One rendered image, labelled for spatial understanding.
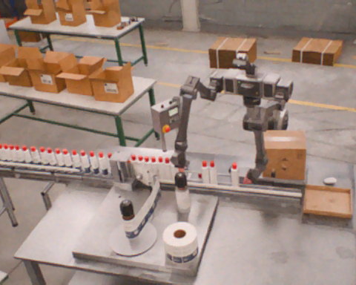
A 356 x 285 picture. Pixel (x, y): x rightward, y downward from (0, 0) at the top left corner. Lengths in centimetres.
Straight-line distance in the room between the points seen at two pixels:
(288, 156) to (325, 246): 69
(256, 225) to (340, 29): 560
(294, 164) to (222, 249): 83
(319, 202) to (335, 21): 530
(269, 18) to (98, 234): 613
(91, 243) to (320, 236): 143
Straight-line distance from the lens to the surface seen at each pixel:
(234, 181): 316
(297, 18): 826
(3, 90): 569
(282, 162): 326
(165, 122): 306
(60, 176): 368
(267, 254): 283
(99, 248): 294
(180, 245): 264
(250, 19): 853
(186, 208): 302
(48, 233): 324
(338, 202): 322
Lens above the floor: 290
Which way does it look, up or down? 32 degrees down
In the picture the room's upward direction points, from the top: 7 degrees counter-clockwise
